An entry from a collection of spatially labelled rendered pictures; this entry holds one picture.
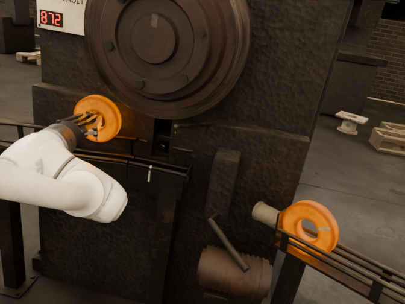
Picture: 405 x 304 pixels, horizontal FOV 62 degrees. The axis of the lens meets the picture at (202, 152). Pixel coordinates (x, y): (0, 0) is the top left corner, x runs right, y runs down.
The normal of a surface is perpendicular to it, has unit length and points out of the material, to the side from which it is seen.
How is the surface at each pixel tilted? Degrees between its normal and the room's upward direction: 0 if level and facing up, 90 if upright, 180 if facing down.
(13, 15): 90
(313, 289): 0
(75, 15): 90
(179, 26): 90
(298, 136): 0
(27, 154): 32
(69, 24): 90
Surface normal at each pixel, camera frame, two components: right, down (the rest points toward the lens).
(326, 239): -0.71, 0.18
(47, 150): 0.59, -0.62
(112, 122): -0.18, 0.41
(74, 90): 0.15, -0.90
